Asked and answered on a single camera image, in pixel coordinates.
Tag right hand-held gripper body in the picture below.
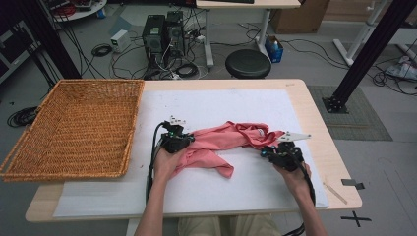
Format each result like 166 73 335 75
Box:
267 131 312 173

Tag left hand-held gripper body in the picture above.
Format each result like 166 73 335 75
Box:
160 115 196 154

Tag pink tank top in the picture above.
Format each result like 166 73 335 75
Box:
173 120 286 180

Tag wicker basket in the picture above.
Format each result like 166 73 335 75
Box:
0 79 146 183

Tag person's left hand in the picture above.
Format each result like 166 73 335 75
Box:
152 147 185 185

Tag person's right hand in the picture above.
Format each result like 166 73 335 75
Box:
273 162 313 198

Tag white paper table cover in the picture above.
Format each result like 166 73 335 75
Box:
53 88 329 219

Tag thin wooden stick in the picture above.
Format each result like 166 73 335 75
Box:
323 181 348 206

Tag black tape piece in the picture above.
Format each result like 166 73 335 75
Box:
340 178 366 191

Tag grey floor mat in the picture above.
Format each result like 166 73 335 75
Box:
307 85 393 142

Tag black round stool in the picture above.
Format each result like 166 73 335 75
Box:
224 48 272 80

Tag white table leg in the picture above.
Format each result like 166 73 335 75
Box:
126 217 143 236

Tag blue box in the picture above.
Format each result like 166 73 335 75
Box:
264 35 285 64

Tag large black computer tower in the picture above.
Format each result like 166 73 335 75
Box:
142 14 166 70

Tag small black computer tower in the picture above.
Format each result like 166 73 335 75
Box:
165 10 186 58

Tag white power supply box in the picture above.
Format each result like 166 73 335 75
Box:
110 29 132 54

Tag white metal stand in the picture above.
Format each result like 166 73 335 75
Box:
332 0 387 67

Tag cardboard box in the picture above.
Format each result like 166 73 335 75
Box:
268 0 331 35

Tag crumpled plastic bag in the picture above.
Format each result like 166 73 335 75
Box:
385 55 417 82

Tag white desk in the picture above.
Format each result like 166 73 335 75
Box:
195 0 302 68

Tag round white table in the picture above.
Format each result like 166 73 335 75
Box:
42 0 108 24

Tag black equipment rack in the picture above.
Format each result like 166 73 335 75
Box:
0 19 60 87

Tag right hand-held gripper black cable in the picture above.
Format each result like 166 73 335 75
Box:
283 163 318 236

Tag hand-held gripper black cable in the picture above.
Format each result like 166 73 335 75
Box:
283 163 318 236
146 121 168 205

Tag left hand-held gripper black cable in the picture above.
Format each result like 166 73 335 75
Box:
146 121 168 205

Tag thick coiled black cable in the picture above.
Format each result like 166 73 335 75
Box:
175 62 200 79

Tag small coiled black cable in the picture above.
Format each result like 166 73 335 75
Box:
90 43 113 58

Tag black metal post with foot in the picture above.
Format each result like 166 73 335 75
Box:
322 0 417 115

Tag large coiled black cable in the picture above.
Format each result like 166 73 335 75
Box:
6 105 41 129

